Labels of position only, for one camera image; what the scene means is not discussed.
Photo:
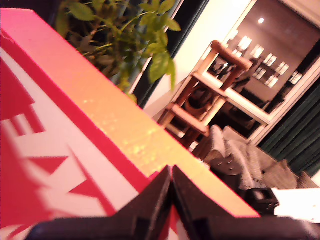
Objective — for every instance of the black boxy object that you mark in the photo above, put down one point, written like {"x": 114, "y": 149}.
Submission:
{"x": 260, "y": 200}

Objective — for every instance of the red shoebox with lid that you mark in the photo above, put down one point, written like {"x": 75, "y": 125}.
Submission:
{"x": 75, "y": 112}

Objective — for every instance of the black round stool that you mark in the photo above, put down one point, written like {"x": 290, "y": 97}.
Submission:
{"x": 225, "y": 165}

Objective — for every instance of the grey sofa with blanket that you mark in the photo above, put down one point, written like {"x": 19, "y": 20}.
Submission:
{"x": 250, "y": 155}

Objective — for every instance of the white table board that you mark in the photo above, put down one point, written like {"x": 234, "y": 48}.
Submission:
{"x": 300, "y": 202}

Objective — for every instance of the white framed window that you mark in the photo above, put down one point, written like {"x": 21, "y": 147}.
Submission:
{"x": 275, "y": 37}

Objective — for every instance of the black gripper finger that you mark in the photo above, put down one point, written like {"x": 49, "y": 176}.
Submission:
{"x": 155, "y": 197}
{"x": 190, "y": 200}

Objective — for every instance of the wooden cat tree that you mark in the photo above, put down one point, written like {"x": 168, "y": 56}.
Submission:
{"x": 200, "y": 117}

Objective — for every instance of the green leafy plant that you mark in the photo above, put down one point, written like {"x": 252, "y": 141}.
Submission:
{"x": 120, "y": 37}

